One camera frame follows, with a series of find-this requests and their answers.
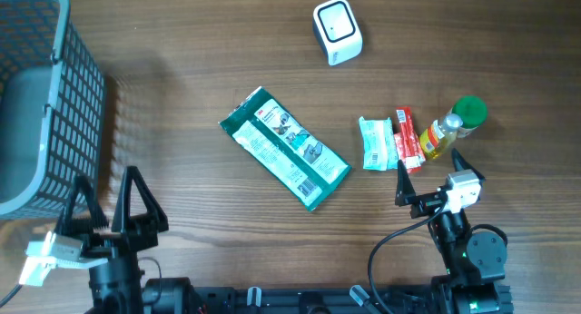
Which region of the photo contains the small red white box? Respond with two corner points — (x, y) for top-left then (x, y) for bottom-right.
(394, 132), (421, 173)

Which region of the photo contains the green lid jar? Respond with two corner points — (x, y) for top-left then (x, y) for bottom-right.
(449, 95), (488, 138)

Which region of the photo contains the white barcode scanner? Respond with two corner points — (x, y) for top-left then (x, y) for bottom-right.
(312, 0), (363, 66)

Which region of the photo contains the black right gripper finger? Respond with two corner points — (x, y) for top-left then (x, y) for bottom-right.
(395, 160), (417, 207)
(451, 148), (485, 183)

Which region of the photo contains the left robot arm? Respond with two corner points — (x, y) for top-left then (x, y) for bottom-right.
(54, 166), (207, 314)

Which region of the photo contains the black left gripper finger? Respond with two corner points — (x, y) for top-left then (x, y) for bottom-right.
(110, 164), (171, 236)
(54, 175), (109, 237)

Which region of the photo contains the teal white tissue pack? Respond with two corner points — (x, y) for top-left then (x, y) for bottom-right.
(359, 117), (399, 172)

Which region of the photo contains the yellow dish soap bottle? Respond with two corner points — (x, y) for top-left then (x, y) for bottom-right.
(419, 113), (463, 160)

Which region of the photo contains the green white plastic packet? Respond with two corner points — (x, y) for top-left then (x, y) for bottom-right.
(220, 86), (351, 211)

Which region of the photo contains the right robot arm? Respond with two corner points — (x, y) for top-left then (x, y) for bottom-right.
(395, 150), (514, 313)

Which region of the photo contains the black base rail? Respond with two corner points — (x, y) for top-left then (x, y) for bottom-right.
(181, 284), (514, 314)

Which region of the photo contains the grey plastic mesh basket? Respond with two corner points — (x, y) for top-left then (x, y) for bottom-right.
(1, 0), (106, 220)

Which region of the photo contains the red stick sachet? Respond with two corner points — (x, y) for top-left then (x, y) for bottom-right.
(396, 106), (426, 165)

